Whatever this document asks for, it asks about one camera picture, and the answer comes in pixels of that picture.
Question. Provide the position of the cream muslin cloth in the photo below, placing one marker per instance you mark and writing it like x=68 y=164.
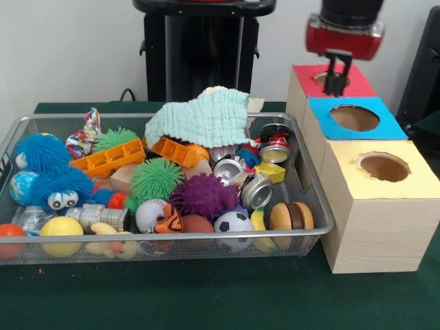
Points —
x=256 y=104

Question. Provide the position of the black upright panel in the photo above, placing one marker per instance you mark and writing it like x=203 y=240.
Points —
x=426 y=68

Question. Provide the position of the toy hamburger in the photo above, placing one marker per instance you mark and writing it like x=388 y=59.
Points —
x=292 y=216

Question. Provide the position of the crushed red soda can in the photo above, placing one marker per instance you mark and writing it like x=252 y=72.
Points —
x=275 y=141

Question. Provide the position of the blue furry puffer ball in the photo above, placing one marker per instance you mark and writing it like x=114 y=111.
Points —
x=41 y=149

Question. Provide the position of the small soccer ball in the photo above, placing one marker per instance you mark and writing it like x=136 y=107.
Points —
x=233 y=224

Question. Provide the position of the dark green table cloth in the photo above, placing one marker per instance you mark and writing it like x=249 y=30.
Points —
x=206 y=295

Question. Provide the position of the purple spiky ball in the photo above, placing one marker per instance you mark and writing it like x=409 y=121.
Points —
x=204 y=196

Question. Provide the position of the orange ball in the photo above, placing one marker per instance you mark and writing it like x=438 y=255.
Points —
x=11 y=230

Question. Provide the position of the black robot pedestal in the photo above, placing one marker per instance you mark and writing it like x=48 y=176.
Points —
x=154 y=68

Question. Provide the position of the green spiky ball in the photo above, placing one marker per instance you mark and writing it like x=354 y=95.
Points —
x=156 y=178

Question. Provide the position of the yellow ball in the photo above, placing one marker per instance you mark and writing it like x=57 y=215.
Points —
x=62 y=229

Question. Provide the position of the wooden box with three holes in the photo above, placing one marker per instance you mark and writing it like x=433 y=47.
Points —
x=378 y=233

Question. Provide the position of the green clothed side table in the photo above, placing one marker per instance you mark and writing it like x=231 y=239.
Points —
x=428 y=129

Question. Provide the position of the light blue muslin cloth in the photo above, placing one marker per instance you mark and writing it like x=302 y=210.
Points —
x=206 y=117

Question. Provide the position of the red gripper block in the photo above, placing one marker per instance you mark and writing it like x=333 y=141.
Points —
x=343 y=39

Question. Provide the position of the blue furry toy with eyes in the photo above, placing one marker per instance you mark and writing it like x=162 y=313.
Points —
x=65 y=182

